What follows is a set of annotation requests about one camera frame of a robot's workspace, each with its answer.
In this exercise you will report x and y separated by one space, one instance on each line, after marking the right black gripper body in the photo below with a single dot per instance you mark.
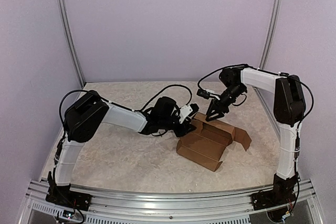
224 107

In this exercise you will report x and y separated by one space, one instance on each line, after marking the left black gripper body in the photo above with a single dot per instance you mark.
183 127

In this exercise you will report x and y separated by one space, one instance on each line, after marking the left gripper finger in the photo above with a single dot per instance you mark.
182 132
188 126

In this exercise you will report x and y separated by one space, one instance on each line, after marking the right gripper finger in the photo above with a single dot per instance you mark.
218 114
210 111

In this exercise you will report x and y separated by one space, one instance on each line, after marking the brown cardboard paper box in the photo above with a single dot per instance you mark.
206 144

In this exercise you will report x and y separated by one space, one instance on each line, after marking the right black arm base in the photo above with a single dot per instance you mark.
270 198

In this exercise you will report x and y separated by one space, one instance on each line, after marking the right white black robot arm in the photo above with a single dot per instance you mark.
289 109

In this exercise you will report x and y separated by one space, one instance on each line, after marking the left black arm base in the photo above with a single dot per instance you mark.
69 199

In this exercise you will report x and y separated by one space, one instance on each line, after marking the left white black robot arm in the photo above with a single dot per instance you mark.
83 118

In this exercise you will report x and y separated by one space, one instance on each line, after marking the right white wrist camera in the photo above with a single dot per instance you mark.
207 94

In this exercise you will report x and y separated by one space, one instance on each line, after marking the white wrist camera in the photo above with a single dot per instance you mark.
207 94
187 112

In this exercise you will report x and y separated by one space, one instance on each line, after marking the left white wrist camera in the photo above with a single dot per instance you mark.
187 112

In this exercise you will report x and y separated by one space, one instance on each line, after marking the front aluminium frame rail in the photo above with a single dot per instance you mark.
113 206

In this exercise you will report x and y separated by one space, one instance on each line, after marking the right aluminium frame post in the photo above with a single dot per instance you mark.
270 33

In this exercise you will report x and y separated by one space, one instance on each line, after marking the aluminium frame post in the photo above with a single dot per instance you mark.
70 42
270 33

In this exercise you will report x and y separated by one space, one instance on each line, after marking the left aluminium frame post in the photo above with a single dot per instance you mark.
70 42

